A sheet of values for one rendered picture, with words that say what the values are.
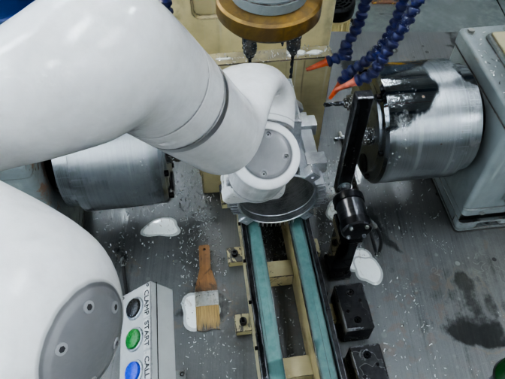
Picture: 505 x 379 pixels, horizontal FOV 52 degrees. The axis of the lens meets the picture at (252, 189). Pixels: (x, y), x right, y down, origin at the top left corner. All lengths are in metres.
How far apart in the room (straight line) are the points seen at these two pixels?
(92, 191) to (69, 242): 0.75
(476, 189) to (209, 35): 0.66
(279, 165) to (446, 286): 0.69
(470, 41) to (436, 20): 2.21
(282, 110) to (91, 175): 0.44
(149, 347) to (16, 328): 0.57
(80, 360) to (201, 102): 0.21
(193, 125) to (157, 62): 0.08
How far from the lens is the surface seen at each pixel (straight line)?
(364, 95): 0.87
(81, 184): 0.99
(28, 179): 0.98
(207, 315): 1.11
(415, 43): 1.79
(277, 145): 0.62
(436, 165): 1.09
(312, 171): 0.95
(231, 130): 0.45
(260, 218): 1.06
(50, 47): 0.31
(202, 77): 0.39
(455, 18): 3.47
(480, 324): 1.21
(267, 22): 0.86
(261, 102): 0.55
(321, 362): 0.97
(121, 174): 0.97
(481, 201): 1.24
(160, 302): 0.84
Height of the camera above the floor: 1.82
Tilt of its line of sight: 53 degrees down
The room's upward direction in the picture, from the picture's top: 1 degrees clockwise
